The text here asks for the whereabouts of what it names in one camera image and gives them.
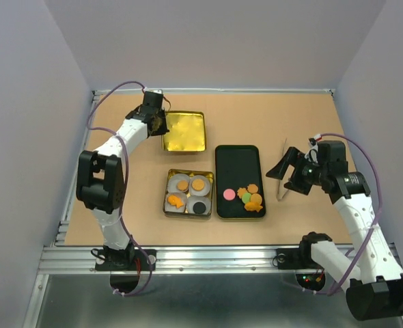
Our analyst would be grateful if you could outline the orange shell cookie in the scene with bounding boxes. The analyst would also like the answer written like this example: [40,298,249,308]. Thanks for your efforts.
[176,180,189,192]
[247,184,259,194]

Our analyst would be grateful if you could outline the orange star cookie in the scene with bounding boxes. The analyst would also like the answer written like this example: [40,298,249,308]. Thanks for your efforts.
[237,188,249,199]

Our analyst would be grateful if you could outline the gold cookie tin base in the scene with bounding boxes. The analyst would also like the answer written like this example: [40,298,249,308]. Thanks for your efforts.
[163,169,214,219]

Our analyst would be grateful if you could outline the white paper cup back right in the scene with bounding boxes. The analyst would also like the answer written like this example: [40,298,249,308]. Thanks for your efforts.
[189,175,211,197]

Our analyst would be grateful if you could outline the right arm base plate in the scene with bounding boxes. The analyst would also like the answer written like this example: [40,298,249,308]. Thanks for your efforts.
[275,247,321,270]

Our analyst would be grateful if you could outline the purple cable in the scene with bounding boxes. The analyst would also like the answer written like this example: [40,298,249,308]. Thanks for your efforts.
[302,132,383,297]
[87,80,154,297]

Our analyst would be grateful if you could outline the white paper cup front right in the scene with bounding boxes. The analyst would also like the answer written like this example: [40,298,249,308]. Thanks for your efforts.
[186,196,211,216]

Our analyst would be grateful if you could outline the green round cookie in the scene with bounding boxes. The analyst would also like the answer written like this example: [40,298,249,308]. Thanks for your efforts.
[241,192,252,204]

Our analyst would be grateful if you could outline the gold tin lid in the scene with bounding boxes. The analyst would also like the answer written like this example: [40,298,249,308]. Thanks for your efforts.
[162,111,206,152]

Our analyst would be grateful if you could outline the white paper cup back left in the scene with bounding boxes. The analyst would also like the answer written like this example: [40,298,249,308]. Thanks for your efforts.
[167,174,191,193]

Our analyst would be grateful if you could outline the pink round cookie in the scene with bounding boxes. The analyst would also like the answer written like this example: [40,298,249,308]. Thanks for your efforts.
[223,189,236,201]

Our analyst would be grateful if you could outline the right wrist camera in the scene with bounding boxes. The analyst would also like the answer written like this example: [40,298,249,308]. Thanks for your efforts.
[305,134,322,163]

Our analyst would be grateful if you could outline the black tray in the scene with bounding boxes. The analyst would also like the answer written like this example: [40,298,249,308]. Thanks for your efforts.
[215,145,266,219]

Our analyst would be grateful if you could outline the aluminium front rail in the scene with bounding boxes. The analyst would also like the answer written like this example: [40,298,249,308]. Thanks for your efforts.
[38,245,280,275]

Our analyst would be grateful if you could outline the metal tongs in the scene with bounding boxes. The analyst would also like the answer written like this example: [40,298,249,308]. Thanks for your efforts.
[275,138,291,202]

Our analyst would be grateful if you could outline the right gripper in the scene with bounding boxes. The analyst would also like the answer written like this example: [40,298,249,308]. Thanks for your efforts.
[264,146,328,194]

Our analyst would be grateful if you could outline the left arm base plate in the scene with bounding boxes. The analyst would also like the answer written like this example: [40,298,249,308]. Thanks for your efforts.
[90,247,157,273]

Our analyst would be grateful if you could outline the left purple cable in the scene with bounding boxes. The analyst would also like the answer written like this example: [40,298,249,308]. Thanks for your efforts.
[87,80,154,297]

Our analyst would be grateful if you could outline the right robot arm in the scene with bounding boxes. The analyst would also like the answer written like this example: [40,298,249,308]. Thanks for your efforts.
[266,141,403,321]

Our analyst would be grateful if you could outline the white paper cup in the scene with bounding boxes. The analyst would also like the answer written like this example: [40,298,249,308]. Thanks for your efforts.
[186,196,211,216]
[189,175,211,197]
[167,174,191,193]
[165,193,188,213]

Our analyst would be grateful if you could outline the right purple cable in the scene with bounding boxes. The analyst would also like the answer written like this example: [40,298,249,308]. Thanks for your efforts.
[302,132,383,297]

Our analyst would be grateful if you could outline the orange fish cookie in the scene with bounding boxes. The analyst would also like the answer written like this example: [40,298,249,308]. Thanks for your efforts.
[245,202,263,213]
[167,194,184,209]

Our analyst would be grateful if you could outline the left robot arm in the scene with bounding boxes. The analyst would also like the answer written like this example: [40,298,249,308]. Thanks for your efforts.
[76,91,169,269]

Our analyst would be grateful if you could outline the white paper cup front left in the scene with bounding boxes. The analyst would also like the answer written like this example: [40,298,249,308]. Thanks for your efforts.
[165,193,188,213]

